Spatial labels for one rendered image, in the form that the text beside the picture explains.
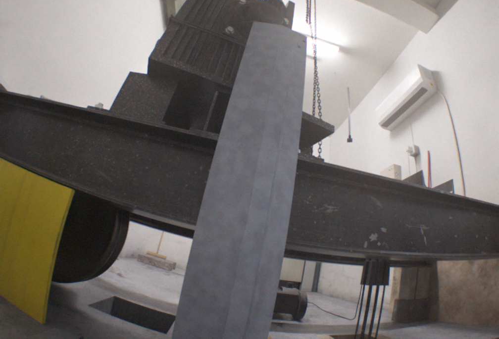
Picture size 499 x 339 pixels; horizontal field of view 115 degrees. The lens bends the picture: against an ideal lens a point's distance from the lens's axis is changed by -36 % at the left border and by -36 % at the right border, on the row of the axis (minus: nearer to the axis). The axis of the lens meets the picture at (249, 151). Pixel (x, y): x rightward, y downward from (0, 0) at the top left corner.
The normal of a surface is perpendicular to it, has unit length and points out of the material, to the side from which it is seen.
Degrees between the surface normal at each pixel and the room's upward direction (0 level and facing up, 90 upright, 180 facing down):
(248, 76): 90
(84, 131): 90
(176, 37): 90
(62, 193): 90
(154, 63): 180
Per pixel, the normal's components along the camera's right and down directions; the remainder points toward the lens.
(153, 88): 0.14, -0.40
